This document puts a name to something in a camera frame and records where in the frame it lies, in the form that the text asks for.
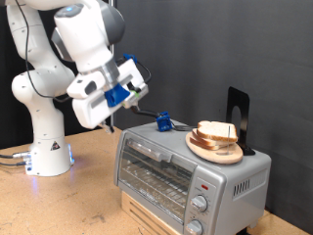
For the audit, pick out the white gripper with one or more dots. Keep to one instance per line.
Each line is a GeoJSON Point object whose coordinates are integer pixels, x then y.
{"type": "Point", "coordinates": [89, 112]}

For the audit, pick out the metal spatula with blue block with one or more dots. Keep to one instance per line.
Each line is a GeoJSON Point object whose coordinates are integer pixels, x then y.
{"type": "Point", "coordinates": [164, 122]}

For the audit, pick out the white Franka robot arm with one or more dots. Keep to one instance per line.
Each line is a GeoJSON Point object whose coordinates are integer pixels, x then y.
{"type": "Point", "coordinates": [45, 130]}

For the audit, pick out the silver toaster oven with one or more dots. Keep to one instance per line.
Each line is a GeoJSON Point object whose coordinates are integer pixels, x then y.
{"type": "Point", "coordinates": [241, 209]}

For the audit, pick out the vertical metal pole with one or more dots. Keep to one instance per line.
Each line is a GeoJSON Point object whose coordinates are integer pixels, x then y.
{"type": "Point", "coordinates": [112, 49]}

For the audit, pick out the wooden box with slots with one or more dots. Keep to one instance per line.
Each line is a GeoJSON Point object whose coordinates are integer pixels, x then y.
{"type": "Point", "coordinates": [143, 215]}

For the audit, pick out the round wooden plate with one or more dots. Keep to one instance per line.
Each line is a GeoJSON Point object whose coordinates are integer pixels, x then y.
{"type": "Point", "coordinates": [225, 157]}

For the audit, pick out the thin metal rod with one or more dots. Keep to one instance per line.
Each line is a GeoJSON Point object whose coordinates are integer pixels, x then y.
{"type": "Point", "coordinates": [229, 140]}

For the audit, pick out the black metal bookend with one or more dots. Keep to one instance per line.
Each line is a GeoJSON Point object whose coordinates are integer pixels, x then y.
{"type": "Point", "coordinates": [244, 104]}

